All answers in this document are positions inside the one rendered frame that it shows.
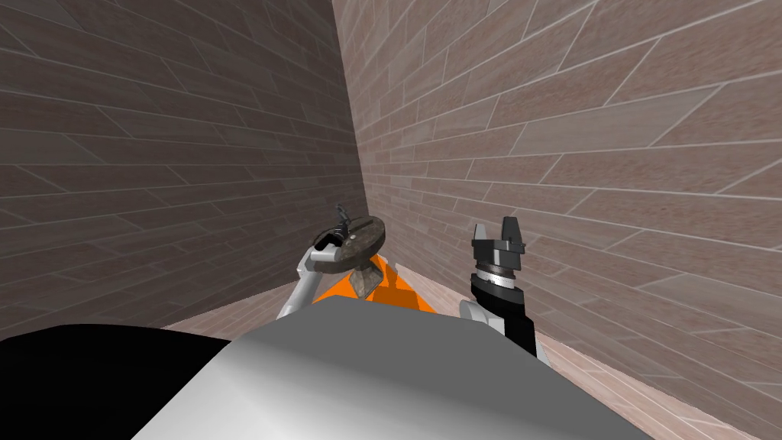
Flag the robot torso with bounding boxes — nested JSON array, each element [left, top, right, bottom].
[[131, 298, 656, 440]]

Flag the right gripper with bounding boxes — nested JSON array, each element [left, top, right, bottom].
[[470, 216, 527, 270]]

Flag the brown round pedestal disc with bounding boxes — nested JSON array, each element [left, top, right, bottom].
[[313, 215, 388, 300]]

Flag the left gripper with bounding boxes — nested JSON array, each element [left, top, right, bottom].
[[315, 204, 353, 251]]

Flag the orange wedge shape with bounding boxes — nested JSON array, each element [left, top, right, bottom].
[[311, 253, 438, 315]]

